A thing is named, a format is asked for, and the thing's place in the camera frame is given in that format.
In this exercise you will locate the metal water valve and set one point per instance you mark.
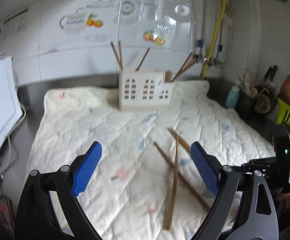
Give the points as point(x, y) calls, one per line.
point(212, 62)

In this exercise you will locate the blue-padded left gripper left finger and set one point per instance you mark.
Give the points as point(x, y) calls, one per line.
point(36, 217)

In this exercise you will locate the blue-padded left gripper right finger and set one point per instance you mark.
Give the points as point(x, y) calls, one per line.
point(256, 216)

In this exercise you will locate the black kitchen knife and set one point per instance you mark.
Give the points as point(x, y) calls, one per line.
point(270, 74)

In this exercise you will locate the teal soap bottle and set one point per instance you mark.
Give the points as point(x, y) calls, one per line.
point(233, 97)

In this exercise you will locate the white house-shaped utensil holder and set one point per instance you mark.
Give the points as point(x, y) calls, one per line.
point(144, 90)

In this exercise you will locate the long diagonal wooden chopstick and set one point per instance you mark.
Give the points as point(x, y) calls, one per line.
point(183, 179)

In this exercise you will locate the white quilted mat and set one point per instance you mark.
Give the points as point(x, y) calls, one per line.
point(127, 195)

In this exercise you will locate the black utensil pot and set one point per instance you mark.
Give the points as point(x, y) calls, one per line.
point(262, 103)

